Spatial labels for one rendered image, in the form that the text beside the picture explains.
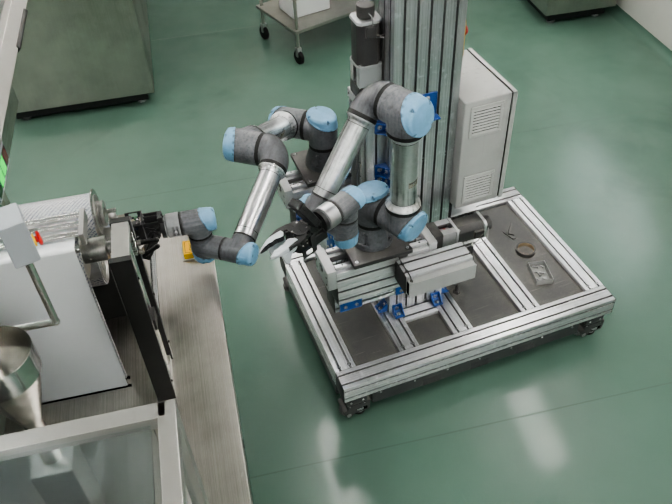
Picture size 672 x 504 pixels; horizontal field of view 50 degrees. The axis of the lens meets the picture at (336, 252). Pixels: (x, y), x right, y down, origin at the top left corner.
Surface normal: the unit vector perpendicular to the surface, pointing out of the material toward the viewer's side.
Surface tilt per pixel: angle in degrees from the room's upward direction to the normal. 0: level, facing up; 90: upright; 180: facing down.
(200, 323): 0
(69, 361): 90
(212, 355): 0
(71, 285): 90
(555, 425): 0
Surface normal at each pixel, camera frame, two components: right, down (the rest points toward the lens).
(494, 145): 0.35, 0.64
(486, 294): -0.04, -0.73
